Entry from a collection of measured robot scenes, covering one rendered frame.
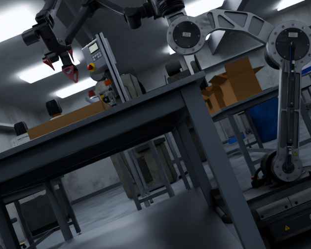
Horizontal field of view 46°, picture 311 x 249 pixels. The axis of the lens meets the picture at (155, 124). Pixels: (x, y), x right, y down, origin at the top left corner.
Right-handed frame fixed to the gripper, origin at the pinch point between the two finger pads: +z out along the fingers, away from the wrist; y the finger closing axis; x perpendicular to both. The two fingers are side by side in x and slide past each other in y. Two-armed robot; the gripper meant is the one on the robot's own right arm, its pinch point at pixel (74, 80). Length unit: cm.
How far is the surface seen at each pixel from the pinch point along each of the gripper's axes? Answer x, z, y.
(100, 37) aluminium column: 22.8, -25.4, -22.7
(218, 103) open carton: 115, 31, -228
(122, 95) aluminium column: 21.5, 15.1, -23.5
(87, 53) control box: 10.3, -21.7, -29.4
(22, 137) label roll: -39.7, 19.9, 2.1
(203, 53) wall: 267, -181, -955
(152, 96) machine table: 36, 41, 96
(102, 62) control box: 17.9, -10.5, -24.2
